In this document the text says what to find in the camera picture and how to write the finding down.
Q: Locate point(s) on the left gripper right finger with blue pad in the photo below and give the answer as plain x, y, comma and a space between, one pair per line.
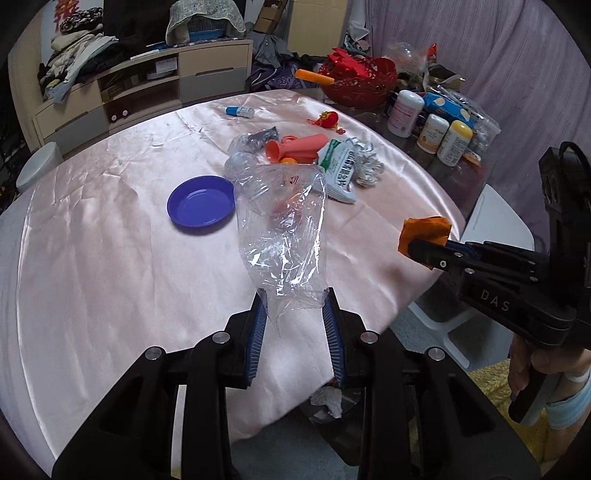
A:
423, 416

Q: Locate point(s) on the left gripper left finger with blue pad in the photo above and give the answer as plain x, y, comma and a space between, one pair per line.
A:
129, 433

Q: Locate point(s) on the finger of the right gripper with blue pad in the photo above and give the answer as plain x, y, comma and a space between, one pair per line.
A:
466, 271
457, 251

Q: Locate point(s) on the orange paper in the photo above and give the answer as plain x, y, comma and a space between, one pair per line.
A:
435, 230

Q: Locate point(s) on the white green medicine bag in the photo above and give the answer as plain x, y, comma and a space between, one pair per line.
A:
337, 159

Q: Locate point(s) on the clear plastic bag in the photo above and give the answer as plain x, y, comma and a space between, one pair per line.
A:
280, 209

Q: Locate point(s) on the coral plastic horn toy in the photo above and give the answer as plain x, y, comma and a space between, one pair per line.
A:
303, 150

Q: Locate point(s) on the red lantern ornament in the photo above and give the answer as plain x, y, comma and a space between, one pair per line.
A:
328, 120

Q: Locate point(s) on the small blue cap bottle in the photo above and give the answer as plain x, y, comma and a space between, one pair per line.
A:
240, 111

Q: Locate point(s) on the black trash bin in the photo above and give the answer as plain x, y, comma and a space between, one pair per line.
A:
337, 415

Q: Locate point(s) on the person right hand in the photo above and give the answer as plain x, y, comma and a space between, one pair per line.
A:
574, 362

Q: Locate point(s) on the white plastic chair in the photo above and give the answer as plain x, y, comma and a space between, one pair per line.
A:
494, 232

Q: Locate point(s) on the yellow cap bottle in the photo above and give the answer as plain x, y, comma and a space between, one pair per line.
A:
454, 143

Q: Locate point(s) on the clear storage box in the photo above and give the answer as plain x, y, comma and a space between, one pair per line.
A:
486, 129

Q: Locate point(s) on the white orange label bottle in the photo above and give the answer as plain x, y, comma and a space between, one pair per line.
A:
432, 133

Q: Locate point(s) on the blue cookie tin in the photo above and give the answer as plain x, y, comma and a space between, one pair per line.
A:
447, 109

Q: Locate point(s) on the white pink label bottle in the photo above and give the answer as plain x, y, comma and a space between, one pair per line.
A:
404, 113

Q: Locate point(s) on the pink satin tablecloth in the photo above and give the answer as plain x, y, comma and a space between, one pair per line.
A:
93, 272

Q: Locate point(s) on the red cutout basket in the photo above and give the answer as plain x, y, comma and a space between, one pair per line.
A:
361, 82

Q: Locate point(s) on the purple curtain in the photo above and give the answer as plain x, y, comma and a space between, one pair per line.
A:
520, 64

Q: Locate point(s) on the red snack bag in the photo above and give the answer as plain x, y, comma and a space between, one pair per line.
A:
432, 55

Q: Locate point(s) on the purple bag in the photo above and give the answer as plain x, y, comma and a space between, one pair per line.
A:
267, 77

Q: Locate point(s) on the beige standing air conditioner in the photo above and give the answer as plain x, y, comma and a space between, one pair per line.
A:
316, 26

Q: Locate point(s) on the cardboard box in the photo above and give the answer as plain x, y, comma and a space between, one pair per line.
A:
269, 16

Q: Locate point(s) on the beige tv cabinet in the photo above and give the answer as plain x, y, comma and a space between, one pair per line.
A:
142, 88

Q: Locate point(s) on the patterned cloth cover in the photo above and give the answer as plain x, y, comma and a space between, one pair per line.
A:
186, 17

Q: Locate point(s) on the black television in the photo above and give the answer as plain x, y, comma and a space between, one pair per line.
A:
136, 22

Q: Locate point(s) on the pile of clothes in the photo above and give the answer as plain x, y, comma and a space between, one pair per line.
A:
72, 34

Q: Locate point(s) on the orange foam handle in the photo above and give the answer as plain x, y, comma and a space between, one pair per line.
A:
313, 77

